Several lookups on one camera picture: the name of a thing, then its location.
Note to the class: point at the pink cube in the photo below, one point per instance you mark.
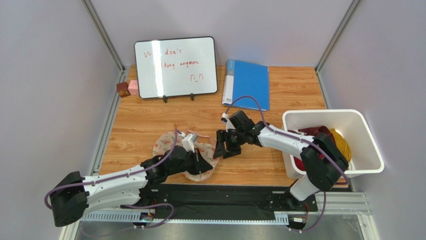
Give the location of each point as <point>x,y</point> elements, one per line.
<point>133,87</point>

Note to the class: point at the dark red clothes pile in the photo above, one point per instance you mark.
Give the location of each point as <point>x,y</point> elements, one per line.
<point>311,131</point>

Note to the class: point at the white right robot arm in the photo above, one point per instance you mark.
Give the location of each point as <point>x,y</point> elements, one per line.
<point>323,162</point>

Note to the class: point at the blue file folder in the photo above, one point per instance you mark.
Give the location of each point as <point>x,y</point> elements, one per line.
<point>246,79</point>

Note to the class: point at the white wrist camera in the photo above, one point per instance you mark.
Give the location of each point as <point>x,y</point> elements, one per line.
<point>227,122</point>
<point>188,141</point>

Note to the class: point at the floral mesh laundry bag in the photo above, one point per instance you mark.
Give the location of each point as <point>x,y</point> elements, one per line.
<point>205,144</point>

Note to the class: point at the white dry-erase board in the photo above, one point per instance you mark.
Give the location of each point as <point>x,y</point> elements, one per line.
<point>176,67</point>

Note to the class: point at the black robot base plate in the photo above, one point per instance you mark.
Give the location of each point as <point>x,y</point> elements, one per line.
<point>221,202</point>

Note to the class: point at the brown cube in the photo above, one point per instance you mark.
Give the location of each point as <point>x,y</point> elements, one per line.
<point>122,89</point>

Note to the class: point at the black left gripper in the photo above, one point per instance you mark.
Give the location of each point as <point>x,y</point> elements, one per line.
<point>200,164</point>

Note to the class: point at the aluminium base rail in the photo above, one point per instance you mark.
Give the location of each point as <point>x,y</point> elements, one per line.
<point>342,215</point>

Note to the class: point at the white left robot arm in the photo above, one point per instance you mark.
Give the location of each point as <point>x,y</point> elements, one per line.
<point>76,195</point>

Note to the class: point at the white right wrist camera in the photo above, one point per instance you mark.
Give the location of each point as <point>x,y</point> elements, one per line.
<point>227,122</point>

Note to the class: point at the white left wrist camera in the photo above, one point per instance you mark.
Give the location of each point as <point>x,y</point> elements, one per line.
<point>188,141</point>

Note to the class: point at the yellow garment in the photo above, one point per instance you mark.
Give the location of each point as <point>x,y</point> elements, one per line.
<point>342,144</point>

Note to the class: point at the white plastic bin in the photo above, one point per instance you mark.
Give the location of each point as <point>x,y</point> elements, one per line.
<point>352,126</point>

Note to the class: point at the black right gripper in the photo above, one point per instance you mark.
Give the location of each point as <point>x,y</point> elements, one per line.
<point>227,141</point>

